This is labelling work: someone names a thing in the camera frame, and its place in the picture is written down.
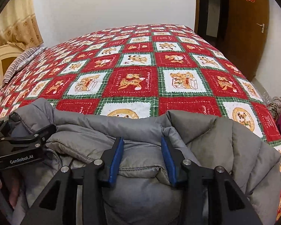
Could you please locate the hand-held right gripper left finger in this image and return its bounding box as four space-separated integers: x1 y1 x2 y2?
21 136 125 225

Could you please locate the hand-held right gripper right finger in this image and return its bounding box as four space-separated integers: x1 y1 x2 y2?
160 136 264 225

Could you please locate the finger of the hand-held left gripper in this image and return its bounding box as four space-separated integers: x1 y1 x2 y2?
0 124 57 155
0 119 13 141

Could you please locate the grey puffer jacket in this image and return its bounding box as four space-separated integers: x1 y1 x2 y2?
8 98 281 225

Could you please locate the person's left hand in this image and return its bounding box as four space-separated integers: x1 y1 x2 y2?
0 175 24 210

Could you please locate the cream and brown headboard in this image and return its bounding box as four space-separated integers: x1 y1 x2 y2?
0 44 22 89

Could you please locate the striped pillow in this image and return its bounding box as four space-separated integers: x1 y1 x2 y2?
2 47 47 83

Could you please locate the red printed bear blanket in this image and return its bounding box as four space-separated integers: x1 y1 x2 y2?
0 24 281 221

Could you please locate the beige patterned curtain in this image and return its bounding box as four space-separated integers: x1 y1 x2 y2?
0 0 44 51

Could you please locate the brown wooden door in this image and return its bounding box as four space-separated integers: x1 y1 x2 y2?
225 0 271 77

